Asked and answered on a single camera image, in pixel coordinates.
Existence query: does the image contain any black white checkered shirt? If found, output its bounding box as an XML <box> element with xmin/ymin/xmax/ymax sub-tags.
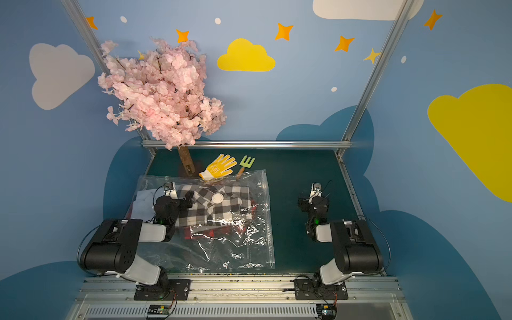
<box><xmin>176</xmin><ymin>184</ymin><xmax>253</xmax><ymax>227</ymax></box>

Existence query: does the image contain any clear plastic vacuum bag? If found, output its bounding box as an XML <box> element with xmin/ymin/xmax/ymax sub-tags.
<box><xmin>130</xmin><ymin>170</ymin><xmax>275</xmax><ymax>273</ymax></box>

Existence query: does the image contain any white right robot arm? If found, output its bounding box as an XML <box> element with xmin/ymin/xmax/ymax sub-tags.
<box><xmin>297</xmin><ymin>193</ymin><xmax>384</xmax><ymax>285</ymax></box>

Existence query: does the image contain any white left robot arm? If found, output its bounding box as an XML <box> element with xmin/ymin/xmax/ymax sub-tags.
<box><xmin>77</xmin><ymin>191</ymin><xmax>193</xmax><ymax>287</ymax></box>

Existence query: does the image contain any light blue shirt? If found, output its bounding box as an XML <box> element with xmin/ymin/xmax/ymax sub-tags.
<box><xmin>131</xmin><ymin>189</ymin><xmax>156</xmax><ymax>221</ymax></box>

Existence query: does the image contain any white round bag valve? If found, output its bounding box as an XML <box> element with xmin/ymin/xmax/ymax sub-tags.
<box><xmin>211</xmin><ymin>193</ymin><xmax>224</xmax><ymax>204</ymax></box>

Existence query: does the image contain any red black checkered cloth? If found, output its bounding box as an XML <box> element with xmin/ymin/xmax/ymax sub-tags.
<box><xmin>181</xmin><ymin>225</ymin><xmax>247</xmax><ymax>240</ymax></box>

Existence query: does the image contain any yellow work glove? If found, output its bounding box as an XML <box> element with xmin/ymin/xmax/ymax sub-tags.
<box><xmin>199</xmin><ymin>153</ymin><xmax>237</xmax><ymax>181</ymax></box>

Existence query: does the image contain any green garden hand fork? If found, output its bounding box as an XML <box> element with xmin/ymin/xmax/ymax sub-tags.
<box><xmin>236</xmin><ymin>155</ymin><xmax>255</xmax><ymax>179</ymax></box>

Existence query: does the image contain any left green circuit board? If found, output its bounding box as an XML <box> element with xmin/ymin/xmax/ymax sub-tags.
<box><xmin>147</xmin><ymin>305</ymin><xmax>171</xmax><ymax>316</ymax></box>

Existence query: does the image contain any green circuit board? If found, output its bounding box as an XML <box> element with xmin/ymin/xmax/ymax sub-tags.
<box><xmin>316</xmin><ymin>304</ymin><xmax>337</xmax><ymax>320</ymax></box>
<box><xmin>147</xmin><ymin>305</ymin><xmax>171</xmax><ymax>316</ymax></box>

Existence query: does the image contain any right green circuit board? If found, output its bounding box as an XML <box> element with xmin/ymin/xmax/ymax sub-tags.
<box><xmin>316</xmin><ymin>304</ymin><xmax>337</xmax><ymax>320</ymax></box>

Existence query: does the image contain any pink artificial blossom tree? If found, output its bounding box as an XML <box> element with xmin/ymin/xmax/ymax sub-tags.
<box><xmin>97</xmin><ymin>39</ymin><xmax>227</xmax><ymax>176</ymax></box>

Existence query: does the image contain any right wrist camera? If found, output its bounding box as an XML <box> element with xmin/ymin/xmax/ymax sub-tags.
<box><xmin>309</xmin><ymin>183</ymin><xmax>322</xmax><ymax>198</ymax></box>

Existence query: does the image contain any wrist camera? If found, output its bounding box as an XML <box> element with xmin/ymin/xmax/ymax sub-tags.
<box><xmin>163</xmin><ymin>182</ymin><xmax>178</xmax><ymax>199</ymax></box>
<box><xmin>309</xmin><ymin>183</ymin><xmax>322</xmax><ymax>198</ymax></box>

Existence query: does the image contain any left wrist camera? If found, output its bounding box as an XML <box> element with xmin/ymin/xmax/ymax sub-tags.
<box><xmin>163</xmin><ymin>182</ymin><xmax>178</xmax><ymax>199</ymax></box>

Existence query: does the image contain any aluminium frame back bar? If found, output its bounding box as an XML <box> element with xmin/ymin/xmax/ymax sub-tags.
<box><xmin>142</xmin><ymin>139</ymin><xmax>353</xmax><ymax>149</ymax></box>

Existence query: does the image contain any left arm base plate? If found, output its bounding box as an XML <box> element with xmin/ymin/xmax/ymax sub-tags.
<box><xmin>133</xmin><ymin>279</ymin><xmax>191</xmax><ymax>301</ymax></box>

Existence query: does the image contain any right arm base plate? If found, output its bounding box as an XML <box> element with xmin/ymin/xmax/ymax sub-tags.
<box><xmin>293</xmin><ymin>277</ymin><xmax>349</xmax><ymax>301</ymax></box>

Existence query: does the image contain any aluminium mounting rail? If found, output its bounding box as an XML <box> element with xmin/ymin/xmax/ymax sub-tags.
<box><xmin>67</xmin><ymin>274</ymin><xmax>413</xmax><ymax>319</ymax></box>

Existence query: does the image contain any right aluminium frame post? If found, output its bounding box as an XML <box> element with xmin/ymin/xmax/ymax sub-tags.
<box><xmin>342</xmin><ymin>0</ymin><xmax>414</xmax><ymax>143</ymax></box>

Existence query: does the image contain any aluminium frame post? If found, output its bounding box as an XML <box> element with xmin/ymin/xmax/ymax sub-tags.
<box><xmin>61</xmin><ymin>0</ymin><xmax>151</xmax><ymax>141</ymax></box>
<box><xmin>342</xmin><ymin>0</ymin><xmax>414</xmax><ymax>143</ymax></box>

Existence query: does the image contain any left aluminium frame post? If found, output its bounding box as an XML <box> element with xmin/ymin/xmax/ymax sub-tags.
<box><xmin>61</xmin><ymin>0</ymin><xmax>151</xmax><ymax>141</ymax></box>

